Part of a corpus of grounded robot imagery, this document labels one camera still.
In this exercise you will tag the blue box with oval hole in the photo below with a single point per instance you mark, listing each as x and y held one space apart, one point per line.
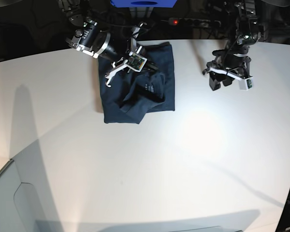
143 3

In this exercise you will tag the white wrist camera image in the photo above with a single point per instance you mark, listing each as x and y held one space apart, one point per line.
246 84
136 62

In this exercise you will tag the aluminium profile post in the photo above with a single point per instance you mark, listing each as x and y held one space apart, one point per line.
140 12

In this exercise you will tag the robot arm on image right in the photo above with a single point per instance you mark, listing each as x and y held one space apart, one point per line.
243 30

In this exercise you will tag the black power strip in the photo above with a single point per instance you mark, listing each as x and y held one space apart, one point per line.
194 22

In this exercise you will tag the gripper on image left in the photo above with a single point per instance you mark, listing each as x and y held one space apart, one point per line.
118 52

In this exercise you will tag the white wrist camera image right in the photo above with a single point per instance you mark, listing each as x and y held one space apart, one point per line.
246 84

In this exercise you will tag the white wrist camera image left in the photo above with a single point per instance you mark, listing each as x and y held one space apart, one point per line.
136 62

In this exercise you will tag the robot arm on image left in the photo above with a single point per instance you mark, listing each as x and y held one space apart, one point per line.
100 39

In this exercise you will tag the blue T-shirt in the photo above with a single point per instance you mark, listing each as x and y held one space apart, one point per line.
133 95

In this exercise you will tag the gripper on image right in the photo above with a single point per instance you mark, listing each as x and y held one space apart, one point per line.
233 64

